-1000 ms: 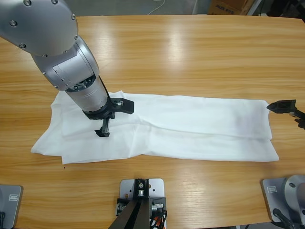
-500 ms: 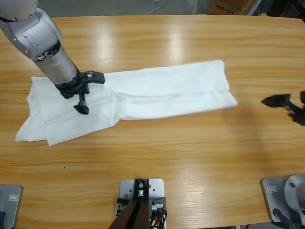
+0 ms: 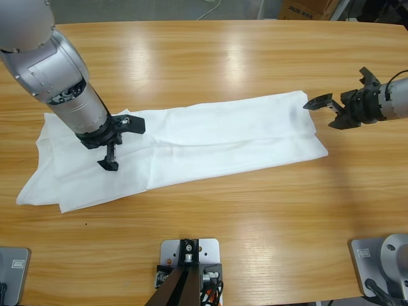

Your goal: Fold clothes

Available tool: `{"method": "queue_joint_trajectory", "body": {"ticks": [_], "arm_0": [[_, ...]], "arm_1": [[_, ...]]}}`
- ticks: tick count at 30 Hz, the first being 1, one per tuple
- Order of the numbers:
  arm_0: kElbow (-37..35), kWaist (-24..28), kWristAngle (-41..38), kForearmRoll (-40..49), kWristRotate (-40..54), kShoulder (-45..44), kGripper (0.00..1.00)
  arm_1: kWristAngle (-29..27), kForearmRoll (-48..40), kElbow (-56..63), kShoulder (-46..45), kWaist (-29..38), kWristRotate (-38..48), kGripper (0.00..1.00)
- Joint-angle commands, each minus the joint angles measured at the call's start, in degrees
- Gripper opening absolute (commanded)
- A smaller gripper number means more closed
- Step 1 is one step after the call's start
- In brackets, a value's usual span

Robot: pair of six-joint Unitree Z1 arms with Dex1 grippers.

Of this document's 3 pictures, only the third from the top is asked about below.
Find orange and black cables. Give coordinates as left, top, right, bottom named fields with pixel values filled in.
left=200, top=280, right=226, bottom=306

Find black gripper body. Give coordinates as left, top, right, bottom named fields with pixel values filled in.
left=339, top=83, right=389, bottom=126
left=75, top=114, right=124, bottom=151

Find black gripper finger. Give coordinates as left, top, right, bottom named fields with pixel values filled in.
left=328, top=112, right=361, bottom=130
left=302, top=92, right=345, bottom=113
left=96, top=142, right=120, bottom=173

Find brown cardboard box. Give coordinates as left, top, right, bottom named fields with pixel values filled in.
left=277, top=0, right=342, bottom=20

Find bystander in dark clothes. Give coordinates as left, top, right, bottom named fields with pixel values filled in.
left=346, top=0, right=408, bottom=26

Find black corner bracket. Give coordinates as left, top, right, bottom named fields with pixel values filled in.
left=155, top=263, right=175, bottom=289
left=200, top=263, right=224, bottom=291

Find white mounting block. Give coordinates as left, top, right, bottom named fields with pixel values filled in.
left=159, top=237, right=226, bottom=306

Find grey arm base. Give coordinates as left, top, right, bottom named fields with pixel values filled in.
left=0, top=247, right=32, bottom=306
left=349, top=233, right=408, bottom=300

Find white floor cable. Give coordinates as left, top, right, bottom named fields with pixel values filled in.
left=196, top=0, right=224, bottom=20

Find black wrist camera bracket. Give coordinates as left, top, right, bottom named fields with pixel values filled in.
left=359, top=66, right=383, bottom=89
left=111, top=115, right=147, bottom=135

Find white Unitree t-shirt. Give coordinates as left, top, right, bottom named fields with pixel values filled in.
left=15, top=90, right=329, bottom=214

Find white metal frame bar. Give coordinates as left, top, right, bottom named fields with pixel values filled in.
left=330, top=0, right=353, bottom=20

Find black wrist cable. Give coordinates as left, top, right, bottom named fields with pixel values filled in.
left=386, top=69, right=408, bottom=98

